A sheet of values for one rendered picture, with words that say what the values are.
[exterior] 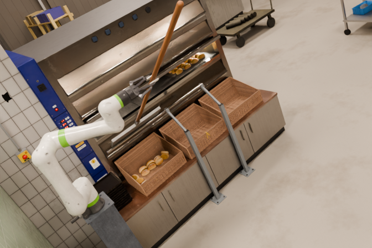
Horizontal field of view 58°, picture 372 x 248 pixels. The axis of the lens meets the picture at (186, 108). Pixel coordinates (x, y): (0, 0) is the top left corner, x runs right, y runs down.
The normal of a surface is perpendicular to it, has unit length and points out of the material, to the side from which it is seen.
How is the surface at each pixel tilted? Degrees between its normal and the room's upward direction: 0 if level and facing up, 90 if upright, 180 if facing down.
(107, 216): 90
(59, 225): 90
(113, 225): 90
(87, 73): 70
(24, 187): 90
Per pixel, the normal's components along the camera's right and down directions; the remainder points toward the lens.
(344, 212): -0.37, -0.82
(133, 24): 0.56, 0.18
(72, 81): 0.40, -0.11
